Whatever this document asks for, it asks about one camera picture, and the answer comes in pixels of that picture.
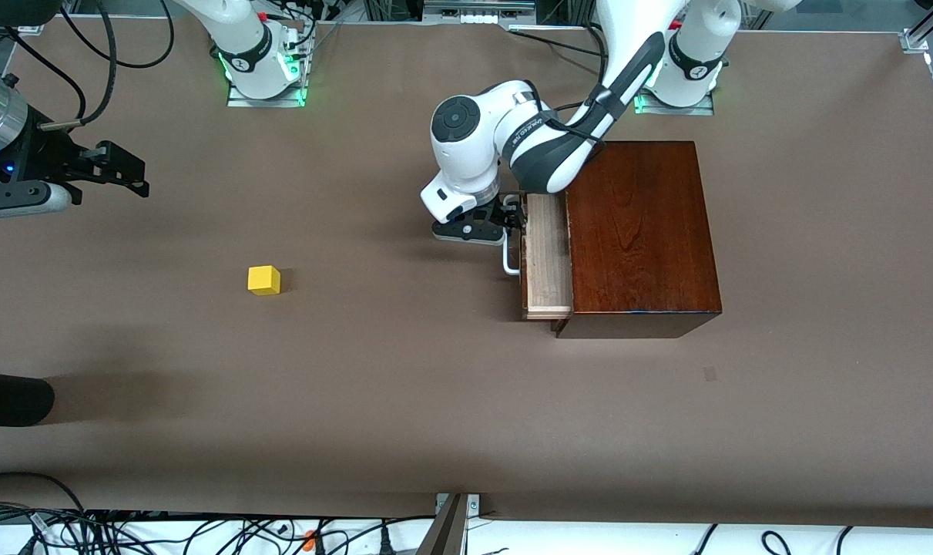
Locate dark brown wooden cabinet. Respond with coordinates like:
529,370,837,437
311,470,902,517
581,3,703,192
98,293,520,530
552,140,723,340

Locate black ribbed cylinder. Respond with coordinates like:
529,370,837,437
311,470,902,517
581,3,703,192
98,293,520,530
0,370,55,427

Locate tangled black cables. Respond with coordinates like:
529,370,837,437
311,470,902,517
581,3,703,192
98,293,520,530
0,501,436,555

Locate wooden drawer with white handle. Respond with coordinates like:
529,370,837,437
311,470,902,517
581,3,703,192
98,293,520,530
502,193,575,321

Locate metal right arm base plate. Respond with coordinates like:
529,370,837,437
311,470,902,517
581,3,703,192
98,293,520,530
226,31,308,109

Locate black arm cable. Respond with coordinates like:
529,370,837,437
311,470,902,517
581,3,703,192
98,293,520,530
39,0,120,132
539,23,617,147

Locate grey metal post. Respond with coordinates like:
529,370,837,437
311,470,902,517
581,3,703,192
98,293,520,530
416,493,482,555

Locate yellow cube block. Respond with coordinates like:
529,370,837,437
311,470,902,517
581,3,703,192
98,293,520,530
248,265,281,297

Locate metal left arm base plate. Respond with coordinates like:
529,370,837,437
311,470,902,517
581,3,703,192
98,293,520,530
633,42,716,116

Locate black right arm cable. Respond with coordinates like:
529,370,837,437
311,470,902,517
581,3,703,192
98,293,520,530
39,0,120,132

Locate grey power strip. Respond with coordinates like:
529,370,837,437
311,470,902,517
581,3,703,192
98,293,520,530
422,0,538,25

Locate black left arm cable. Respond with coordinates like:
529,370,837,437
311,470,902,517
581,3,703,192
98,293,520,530
539,23,617,147

